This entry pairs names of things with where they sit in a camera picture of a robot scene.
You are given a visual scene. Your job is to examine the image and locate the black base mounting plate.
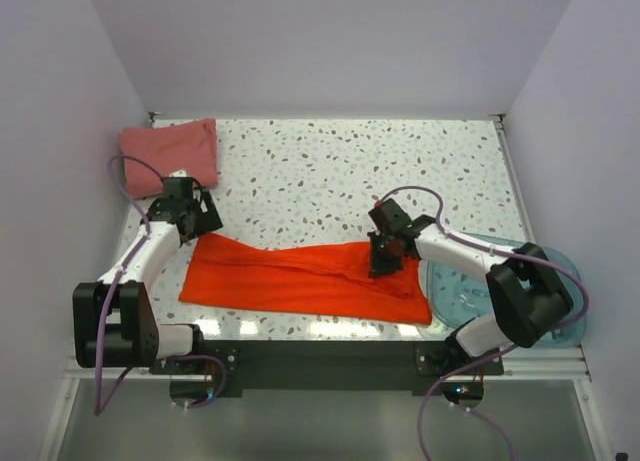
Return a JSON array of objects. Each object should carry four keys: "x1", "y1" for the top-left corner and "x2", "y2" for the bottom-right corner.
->
[{"x1": 149, "y1": 338, "x2": 505, "y2": 397}]

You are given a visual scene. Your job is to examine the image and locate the purple cable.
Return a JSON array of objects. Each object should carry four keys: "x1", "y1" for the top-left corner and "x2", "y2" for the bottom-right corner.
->
[
  {"x1": 93, "y1": 155, "x2": 229, "y2": 416},
  {"x1": 384, "y1": 185, "x2": 591, "y2": 461}
]

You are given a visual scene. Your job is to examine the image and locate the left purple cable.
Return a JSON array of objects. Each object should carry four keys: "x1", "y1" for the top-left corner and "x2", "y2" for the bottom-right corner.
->
[{"x1": 93, "y1": 155, "x2": 229, "y2": 416}]

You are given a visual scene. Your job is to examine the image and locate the folded pink t shirt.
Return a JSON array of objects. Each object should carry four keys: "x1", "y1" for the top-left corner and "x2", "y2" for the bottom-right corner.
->
[{"x1": 119, "y1": 118, "x2": 218, "y2": 187}]

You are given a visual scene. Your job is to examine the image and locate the aluminium frame rail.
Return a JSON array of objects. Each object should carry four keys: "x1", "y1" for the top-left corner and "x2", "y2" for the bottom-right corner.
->
[{"x1": 39, "y1": 111, "x2": 616, "y2": 461}]

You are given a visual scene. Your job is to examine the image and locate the orange t shirt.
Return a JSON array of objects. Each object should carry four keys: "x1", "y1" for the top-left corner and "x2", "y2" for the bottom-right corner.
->
[{"x1": 179, "y1": 234, "x2": 433, "y2": 325}]

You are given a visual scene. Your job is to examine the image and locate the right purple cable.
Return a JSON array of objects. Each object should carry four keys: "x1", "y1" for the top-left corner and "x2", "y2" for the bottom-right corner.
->
[{"x1": 384, "y1": 185, "x2": 591, "y2": 461}]

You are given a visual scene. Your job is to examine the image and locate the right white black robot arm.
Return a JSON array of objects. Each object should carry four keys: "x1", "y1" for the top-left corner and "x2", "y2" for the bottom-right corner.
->
[{"x1": 368, "y1": 199, "x2": 574, "y2": 374}]

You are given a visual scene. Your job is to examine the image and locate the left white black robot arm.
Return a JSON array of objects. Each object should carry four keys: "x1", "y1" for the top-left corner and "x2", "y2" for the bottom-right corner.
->
[{"x1": 72, "y1": 172, "x2": 222, "y2": 373}]

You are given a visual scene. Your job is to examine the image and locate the clear blue plastic bin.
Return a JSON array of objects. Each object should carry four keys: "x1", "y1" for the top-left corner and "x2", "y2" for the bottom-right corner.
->
[{"x1": 419, "y1": 234, "x2": 587, "y2": 349}]

